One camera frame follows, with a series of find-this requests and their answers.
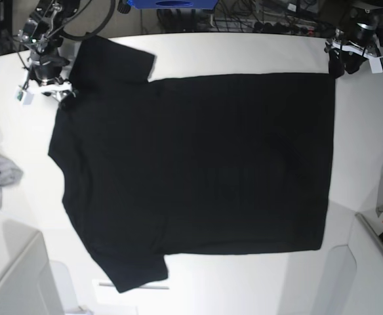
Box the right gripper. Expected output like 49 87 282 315
29 62 79 110

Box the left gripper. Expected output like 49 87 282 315
325 29 380 79

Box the black T-shirt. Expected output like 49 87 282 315
49 36 335 293

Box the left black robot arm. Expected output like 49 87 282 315
325 1 383 79

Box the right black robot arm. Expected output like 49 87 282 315
15 1 116 106

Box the black power strip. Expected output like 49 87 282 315
251 22 317 36

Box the blue plastic bin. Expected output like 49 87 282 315
127 0 218 10

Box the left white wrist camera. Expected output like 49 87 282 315
369 56 383 74

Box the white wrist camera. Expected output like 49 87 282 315
369 56 383 74
15 86 34 106

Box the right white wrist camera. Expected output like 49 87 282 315
15 86 34 106

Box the white cable slot cover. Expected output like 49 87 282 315
92 279 171 307

